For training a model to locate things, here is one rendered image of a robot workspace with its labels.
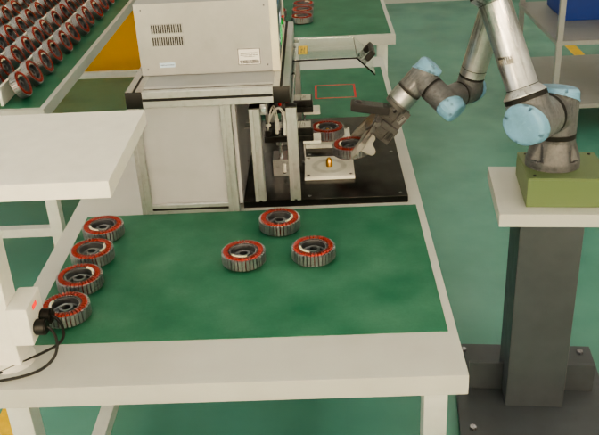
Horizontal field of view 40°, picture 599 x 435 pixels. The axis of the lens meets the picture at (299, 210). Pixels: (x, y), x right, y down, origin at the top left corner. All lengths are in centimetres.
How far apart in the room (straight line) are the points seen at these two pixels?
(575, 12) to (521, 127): 290
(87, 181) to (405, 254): 90
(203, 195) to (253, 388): 80
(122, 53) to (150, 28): 383
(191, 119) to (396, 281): 72
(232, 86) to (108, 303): 67
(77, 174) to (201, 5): 87
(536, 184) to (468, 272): 120
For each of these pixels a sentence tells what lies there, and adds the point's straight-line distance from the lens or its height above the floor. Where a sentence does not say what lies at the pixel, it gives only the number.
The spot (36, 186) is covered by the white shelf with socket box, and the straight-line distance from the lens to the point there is 156.
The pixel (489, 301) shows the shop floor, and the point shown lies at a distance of 331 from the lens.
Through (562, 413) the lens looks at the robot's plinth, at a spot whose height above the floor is 2.
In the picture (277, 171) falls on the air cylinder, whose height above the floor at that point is 79.
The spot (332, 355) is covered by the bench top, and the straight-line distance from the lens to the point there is 177.
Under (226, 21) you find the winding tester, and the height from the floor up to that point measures 126.
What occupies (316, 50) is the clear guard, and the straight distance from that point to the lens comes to 269.
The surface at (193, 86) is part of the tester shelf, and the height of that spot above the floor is 112.
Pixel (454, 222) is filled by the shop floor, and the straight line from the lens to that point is 386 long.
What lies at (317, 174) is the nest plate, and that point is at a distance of 248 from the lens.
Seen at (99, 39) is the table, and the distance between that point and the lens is 430.
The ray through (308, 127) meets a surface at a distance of 245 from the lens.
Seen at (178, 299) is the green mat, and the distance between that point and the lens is 199.
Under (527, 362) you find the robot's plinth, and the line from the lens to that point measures 270.
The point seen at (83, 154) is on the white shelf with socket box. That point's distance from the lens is 165.
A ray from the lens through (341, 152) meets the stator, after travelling 246.
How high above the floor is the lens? 182
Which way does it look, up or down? 27 degrees down
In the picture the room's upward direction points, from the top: 3 degrees counter-clockwise
